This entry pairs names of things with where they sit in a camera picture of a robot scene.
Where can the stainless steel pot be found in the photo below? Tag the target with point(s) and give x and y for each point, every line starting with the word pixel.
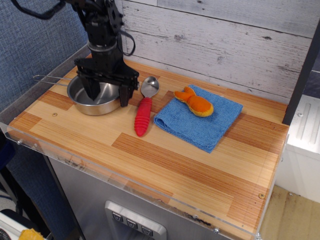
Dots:
pixel 107 101

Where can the blue folded cloth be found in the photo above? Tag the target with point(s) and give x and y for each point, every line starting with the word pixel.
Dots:
pixel 202 132

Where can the silver button panel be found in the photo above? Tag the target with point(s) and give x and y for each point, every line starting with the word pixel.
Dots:
pixel 126 224

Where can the red handled metal spoon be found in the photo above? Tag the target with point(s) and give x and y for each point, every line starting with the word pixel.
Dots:
pixel 149 88

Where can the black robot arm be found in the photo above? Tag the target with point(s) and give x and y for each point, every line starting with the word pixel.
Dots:
pixel 103 24

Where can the clear acrylic guard rail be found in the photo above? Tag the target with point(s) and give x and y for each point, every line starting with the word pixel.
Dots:
pixel 216 187

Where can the stainless steel cabinet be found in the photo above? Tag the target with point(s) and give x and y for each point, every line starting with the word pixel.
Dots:
pixel 87 195

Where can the yellow black object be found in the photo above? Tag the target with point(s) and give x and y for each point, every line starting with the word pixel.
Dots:
pixel 26 234

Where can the black right vertical post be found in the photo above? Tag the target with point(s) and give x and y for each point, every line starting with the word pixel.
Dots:
pixel 303 77

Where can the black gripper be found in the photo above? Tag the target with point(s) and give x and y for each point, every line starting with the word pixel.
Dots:
pixel 107 67

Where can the white aluminium block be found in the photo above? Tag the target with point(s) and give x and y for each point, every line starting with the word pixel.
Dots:
pixel 299 168

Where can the orange plush fish toy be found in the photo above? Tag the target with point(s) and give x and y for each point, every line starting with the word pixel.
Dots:
pixel 198 105

